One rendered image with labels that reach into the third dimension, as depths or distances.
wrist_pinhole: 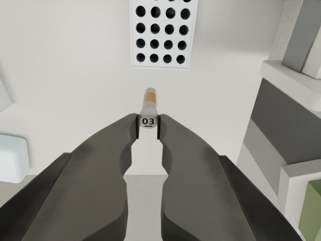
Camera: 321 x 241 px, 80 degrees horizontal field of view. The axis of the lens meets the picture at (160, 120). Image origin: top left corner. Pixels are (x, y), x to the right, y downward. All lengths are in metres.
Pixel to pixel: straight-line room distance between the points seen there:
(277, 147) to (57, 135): 0.61
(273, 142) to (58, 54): 0.64
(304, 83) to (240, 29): 0.15
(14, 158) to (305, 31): 0.48
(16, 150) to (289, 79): 0.44
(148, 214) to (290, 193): 1.55
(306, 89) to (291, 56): 0.06
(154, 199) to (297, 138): 1.35
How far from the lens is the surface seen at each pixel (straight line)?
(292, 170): 0.59
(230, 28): 0.34
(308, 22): 0.27
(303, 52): 0.26
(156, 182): 1.65
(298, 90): 0.23
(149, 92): 0.15
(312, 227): 0.69
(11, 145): 0.45
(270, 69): 0.28
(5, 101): 0.42
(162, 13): 0.28
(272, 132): 0.76
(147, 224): 2.15
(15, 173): 0.48
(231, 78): 0.36
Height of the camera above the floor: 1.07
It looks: 58 degrees down
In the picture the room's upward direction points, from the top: 178 degrees clockwise
